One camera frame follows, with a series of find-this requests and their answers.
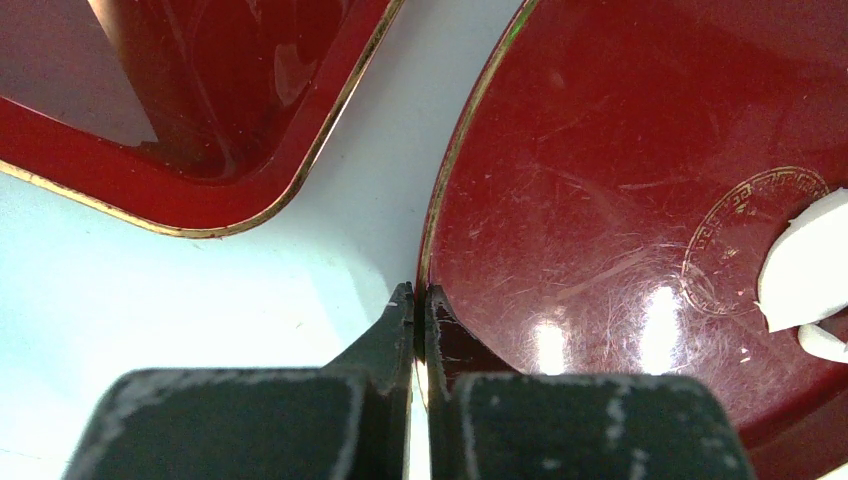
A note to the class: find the round red plate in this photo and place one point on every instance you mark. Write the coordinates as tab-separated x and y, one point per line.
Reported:
610	194

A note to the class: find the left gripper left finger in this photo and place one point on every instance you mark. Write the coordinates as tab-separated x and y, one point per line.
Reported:
346	420

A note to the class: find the rectangular red tray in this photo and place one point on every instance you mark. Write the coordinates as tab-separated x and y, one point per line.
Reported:
194	119

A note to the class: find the white dough ball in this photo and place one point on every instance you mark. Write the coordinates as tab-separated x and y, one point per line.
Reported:
803	280

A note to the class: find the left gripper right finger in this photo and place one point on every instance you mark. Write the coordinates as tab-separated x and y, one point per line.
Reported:
488	421

